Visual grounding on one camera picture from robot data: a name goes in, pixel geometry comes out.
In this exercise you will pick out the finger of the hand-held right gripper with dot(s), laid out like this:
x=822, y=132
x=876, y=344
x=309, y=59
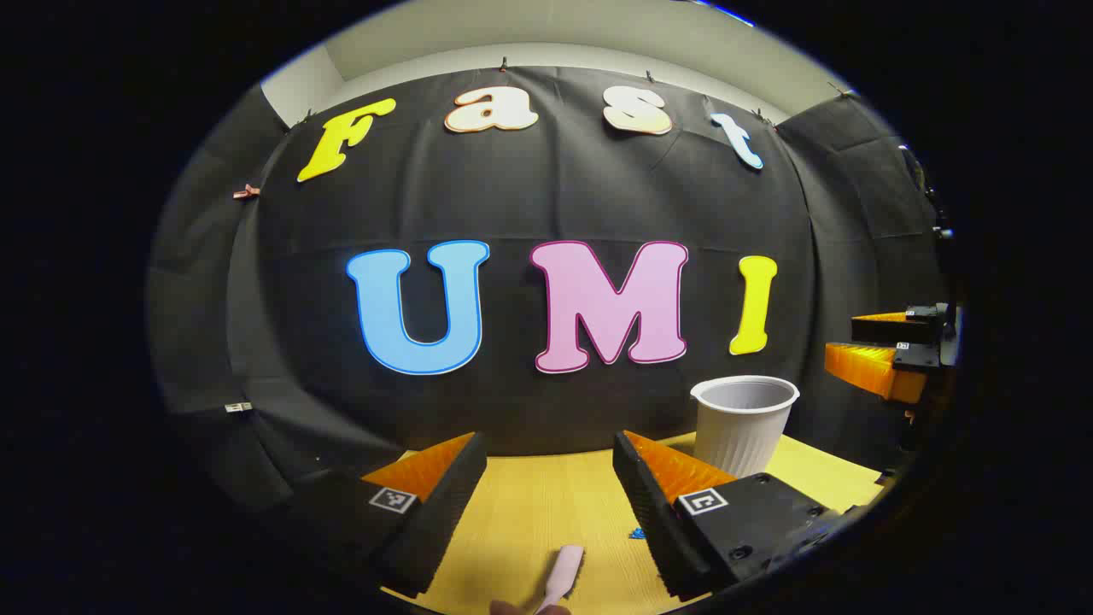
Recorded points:
x=897, y=329
x=879, y=371

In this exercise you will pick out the white ribbed garbage bin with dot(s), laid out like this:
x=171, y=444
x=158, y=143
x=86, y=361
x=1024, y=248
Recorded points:
x=743, y=427

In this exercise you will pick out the white cloth clip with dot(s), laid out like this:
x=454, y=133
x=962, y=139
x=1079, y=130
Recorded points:
x=238, y=407

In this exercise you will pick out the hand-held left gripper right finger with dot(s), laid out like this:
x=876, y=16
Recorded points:
x=653, y=512

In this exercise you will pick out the wooden desktop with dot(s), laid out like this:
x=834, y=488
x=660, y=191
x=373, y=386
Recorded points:
x=529, y=512

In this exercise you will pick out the small pink broom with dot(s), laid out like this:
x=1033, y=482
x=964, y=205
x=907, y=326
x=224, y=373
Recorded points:
x=564, y=572

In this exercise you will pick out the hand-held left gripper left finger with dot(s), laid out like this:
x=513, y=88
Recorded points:
x=444, y=504

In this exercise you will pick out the pink cloth clip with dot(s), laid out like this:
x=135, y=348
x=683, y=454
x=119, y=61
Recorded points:
x=247, y=192

